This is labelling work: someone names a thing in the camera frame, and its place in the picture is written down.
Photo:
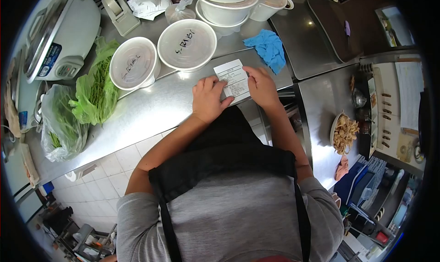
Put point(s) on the person's left hand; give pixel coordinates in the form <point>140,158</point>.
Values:
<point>208,100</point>

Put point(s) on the person's right hand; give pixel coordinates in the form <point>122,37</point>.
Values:
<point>263,88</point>

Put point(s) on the person's right fingers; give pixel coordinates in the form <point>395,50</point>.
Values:
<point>252,76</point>

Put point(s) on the person's left index finger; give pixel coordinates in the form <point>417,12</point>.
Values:
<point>220,85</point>

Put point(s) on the person's left ring finger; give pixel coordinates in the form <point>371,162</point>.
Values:
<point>202,85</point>

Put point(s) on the person's left middle finger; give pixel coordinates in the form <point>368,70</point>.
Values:
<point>211,82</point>

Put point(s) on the person's left little finger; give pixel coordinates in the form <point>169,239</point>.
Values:
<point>195,90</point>

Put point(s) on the person's left thumb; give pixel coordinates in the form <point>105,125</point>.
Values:
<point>227,102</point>

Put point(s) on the white paper receipt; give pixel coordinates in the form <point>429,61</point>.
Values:
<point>233,79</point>

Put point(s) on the blue crumpled cloth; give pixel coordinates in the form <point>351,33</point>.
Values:
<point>268,48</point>

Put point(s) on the large white lidded bowl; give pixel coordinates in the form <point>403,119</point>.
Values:
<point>187,44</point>

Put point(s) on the small white lidded bowl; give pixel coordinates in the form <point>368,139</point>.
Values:
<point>134,63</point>

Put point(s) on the stack of white bowls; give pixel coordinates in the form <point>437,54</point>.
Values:
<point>225,7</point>

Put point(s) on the white lidded cup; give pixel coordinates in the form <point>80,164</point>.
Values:
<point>271,2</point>

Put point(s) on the small knotted clear bag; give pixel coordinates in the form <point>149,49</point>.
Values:
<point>178,11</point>

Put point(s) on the dark brown tray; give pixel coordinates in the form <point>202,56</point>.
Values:
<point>331,28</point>

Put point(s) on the green bag of vegetables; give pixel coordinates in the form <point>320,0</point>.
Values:
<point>98,86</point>

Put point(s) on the crumpled white papers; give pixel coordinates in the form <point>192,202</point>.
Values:
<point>149,2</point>

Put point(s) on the person's body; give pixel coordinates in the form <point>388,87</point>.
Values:
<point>227,200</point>

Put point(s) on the bowl of fried food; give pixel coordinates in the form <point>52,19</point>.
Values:
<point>343,133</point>

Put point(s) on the grey tape dispenser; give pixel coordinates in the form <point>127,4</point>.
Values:
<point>118,9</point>

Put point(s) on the condiment rack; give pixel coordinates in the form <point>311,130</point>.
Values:
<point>373,110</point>

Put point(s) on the pink cloth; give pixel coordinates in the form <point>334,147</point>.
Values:
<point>342,167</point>

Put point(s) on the clear bag of vegetables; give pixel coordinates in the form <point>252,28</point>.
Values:
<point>62,124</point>

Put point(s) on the white rice cooker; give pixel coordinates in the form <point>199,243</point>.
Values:
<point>58,31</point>

